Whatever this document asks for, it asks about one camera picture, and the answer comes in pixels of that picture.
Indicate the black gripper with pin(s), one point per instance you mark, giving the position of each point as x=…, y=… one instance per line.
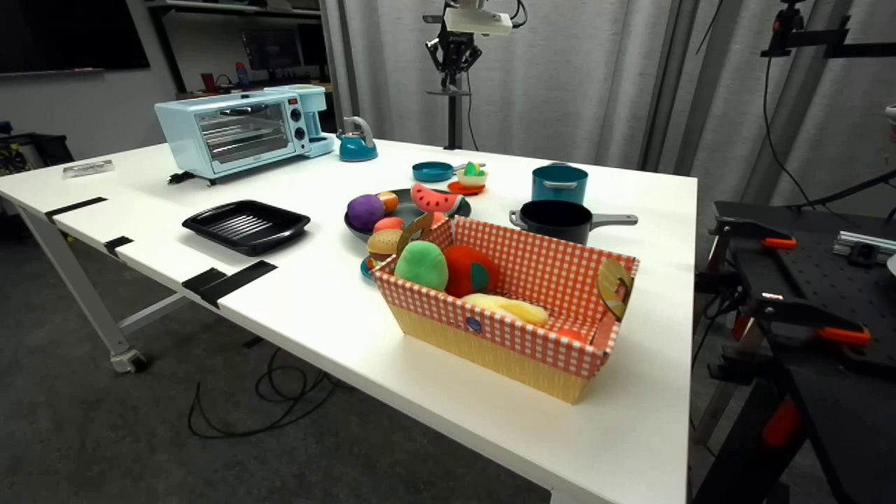
x=458, y=50

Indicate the small blue pan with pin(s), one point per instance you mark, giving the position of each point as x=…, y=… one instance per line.
x=433, y=173

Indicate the black tripod stand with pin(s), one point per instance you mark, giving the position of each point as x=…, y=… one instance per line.
x=454, y=127

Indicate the green yellow toy food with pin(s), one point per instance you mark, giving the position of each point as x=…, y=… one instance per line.
x=472, y=173

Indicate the teal kettle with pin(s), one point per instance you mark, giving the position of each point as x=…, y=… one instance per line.
x=357, y=144

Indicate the watermelon slice toy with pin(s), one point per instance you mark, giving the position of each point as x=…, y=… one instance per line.
x=436, y=201

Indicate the dark grey plate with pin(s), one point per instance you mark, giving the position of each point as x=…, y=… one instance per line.
x=411, y=209

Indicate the orange slice toy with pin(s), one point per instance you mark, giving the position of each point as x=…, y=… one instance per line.
x=390, y=204

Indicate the teal cup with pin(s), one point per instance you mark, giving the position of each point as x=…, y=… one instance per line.
x=559, y=187

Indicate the light grey curtain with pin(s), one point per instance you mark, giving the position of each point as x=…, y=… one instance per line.
x=605, y=75

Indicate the purple eggplant toy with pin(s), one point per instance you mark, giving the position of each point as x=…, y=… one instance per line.
x=363, y=215

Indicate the burger toy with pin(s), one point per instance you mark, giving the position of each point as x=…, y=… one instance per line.
x=381, y=246

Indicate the green plush fruit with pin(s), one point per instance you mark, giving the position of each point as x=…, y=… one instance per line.
x=420, y=264

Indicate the red plush fruit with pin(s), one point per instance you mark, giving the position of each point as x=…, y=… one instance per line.
x=469, y=270

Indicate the small teal plate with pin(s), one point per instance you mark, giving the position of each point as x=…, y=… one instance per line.
x=367, y=270

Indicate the light blue toaster oven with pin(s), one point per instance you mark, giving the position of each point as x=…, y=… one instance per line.
x=240, y=130

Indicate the yellow plush fruit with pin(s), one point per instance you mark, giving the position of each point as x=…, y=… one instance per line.
x=509, y=310

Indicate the black baking tray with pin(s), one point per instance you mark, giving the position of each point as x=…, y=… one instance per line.
x=248, y=229

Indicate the red checkered cardboard basket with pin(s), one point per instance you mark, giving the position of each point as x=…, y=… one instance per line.
x=495, y=351

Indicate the wide black tape strip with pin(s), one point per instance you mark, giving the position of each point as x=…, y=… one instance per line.
x=229, y=282

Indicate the white label sticker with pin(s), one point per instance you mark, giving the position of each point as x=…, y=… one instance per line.
x=87, y=169

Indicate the grey box device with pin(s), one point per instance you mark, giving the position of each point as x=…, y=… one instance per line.
x=864, y=249

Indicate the black metal cart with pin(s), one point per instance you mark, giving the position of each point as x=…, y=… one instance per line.
x=842, y=393

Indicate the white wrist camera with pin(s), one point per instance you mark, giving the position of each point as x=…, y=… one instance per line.
x=478, y=20

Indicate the dark wall shelf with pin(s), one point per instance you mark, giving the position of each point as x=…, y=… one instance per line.
x=241, y=47

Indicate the black wall screen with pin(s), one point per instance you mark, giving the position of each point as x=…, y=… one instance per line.
x=66, y=32

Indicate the white table leg frame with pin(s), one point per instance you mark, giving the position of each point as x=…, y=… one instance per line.
x=87, y=298

